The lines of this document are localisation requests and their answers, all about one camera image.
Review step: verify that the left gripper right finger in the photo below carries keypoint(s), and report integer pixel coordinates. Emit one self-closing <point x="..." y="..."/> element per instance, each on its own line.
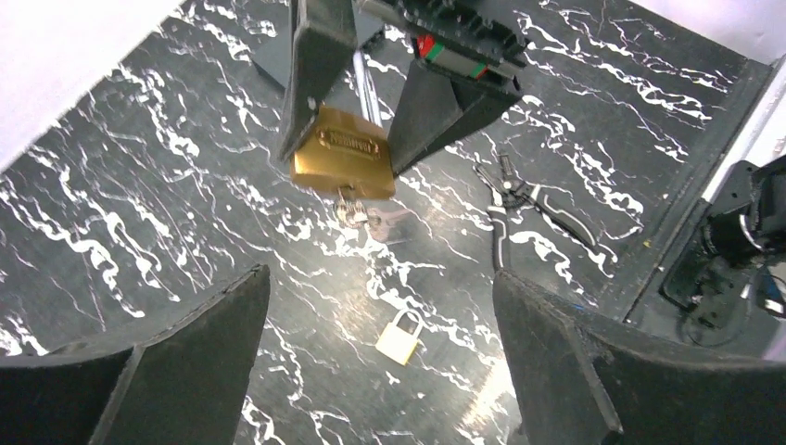
<point x="580" y="377"/>

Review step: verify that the black handled pruning shears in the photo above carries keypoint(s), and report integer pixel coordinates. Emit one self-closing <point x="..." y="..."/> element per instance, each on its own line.
<point x="508" y="195"/>

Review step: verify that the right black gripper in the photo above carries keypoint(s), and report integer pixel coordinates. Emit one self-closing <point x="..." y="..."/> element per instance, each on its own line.
<point x="435" y="108"/>

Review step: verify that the large brass padlock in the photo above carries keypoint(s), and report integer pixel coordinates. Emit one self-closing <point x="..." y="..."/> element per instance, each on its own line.
<point x="345" y="154"/>

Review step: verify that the small silver key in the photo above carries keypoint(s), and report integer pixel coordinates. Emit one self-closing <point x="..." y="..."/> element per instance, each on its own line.
<point x="350" y="212"/>

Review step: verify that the small brass padlock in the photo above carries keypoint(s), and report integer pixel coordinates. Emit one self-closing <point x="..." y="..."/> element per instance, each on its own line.
<point x="396" y="343"/>

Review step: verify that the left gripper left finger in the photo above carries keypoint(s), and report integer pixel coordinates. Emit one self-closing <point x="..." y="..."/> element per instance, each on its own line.
<point x="179" y="377"/>

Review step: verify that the black flat box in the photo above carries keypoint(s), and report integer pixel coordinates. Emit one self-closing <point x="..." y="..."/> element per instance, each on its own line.
<point x="272" y="60"/>

